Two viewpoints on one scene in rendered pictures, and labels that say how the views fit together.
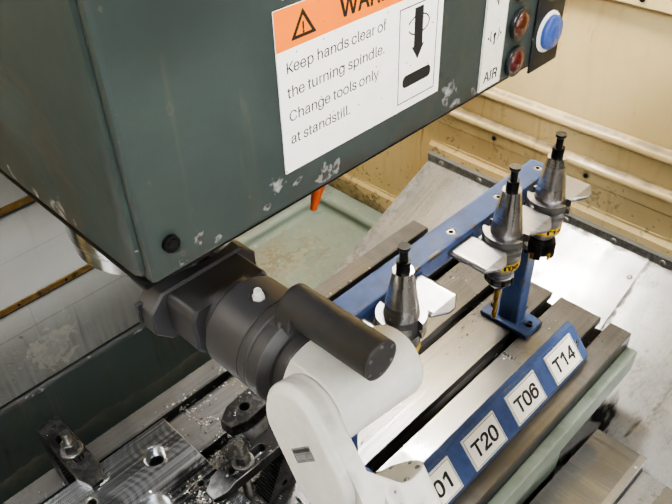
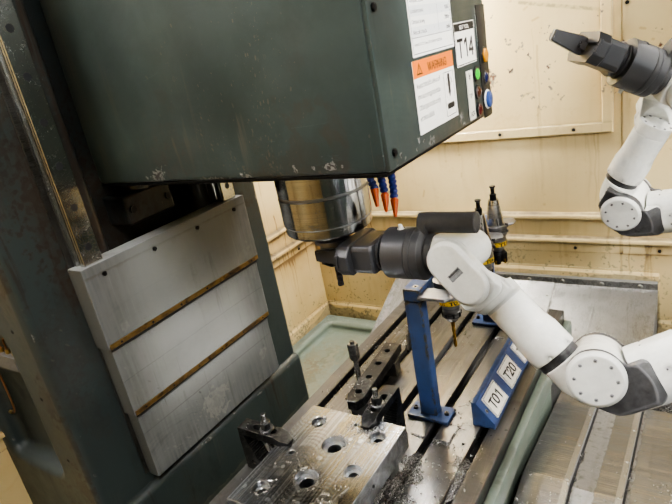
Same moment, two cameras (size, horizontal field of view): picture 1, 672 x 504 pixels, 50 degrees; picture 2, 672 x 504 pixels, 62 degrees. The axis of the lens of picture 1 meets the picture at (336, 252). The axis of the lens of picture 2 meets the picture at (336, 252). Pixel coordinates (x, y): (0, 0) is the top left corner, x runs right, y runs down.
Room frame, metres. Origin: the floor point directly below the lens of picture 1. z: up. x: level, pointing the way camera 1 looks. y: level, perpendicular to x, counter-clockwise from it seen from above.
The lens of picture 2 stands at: (-0.40, 0.32, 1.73)
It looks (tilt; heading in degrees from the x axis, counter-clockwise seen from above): 20 degrees down; 350
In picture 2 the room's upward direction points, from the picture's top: 11 degrees counter-clockwise
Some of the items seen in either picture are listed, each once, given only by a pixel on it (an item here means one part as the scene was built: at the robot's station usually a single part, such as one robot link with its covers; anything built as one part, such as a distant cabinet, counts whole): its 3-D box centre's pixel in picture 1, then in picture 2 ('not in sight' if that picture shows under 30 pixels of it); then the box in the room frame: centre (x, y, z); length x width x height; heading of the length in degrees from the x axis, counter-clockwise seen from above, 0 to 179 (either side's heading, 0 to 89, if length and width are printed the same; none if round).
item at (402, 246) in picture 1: (403, 257); not in sight; (0.62, -0.08, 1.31); 0.02 x 0.02 x 0.03
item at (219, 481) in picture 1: (249, 473); (381, 415); (0.58, 0.13, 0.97); 0.13 x 0.03 x 0.15; 134
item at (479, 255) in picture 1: (481, 256); not in sight; (0.74, -0.19, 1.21); 0.07 x 0.05 x 0.01; 44
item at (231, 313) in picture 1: (232, 308); (382, 250); (0.47, 0.10, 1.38); 0.13 x 0.12 x 0.10; 134
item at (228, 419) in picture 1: (286, 383); (375, 380); (0.77, 0.09, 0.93); 0.26 x 0.05 x 0.06; 139
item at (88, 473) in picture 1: (76, 462); (268, 442); (0.60, 0.37, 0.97); 0.13 x 0.03 x 0.15; 44
